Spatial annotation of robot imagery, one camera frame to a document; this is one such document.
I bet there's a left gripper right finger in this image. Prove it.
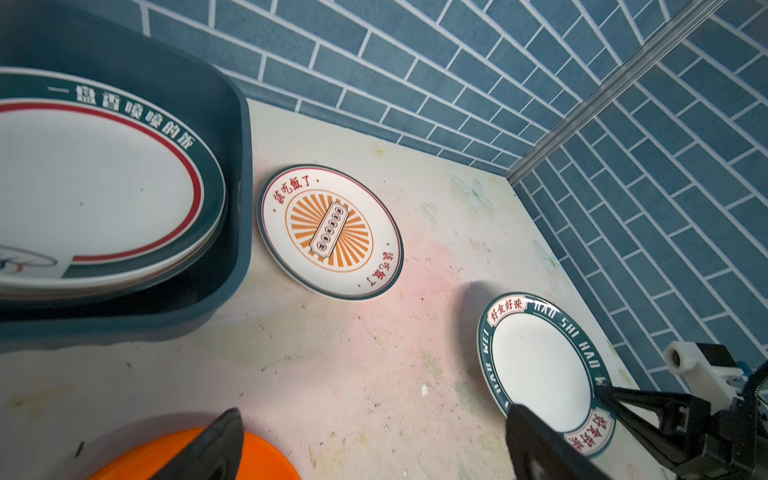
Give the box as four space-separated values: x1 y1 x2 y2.
506 404 609 480

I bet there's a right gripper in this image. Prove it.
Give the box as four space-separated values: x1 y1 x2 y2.
595 364 767 479

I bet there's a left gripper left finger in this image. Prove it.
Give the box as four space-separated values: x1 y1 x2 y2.
151 408 245 480

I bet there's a white plate teal lettered rim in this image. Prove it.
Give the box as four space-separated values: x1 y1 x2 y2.
476 292 616 457

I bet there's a white plate green red rim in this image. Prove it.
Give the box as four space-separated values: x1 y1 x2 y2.
1 205 227 304

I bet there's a large white plate teal rim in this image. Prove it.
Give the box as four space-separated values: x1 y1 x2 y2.
1 66 227 283

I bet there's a teal plastic bin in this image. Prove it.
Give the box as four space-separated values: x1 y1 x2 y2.
1 1 253 353

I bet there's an orange plastic plate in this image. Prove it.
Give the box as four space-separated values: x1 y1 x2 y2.
90 428 300 480

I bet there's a white plate orange sunburst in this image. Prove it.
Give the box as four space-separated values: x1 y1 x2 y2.
256 164 404 302

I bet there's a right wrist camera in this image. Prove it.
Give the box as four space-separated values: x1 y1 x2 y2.
663 341 745 414

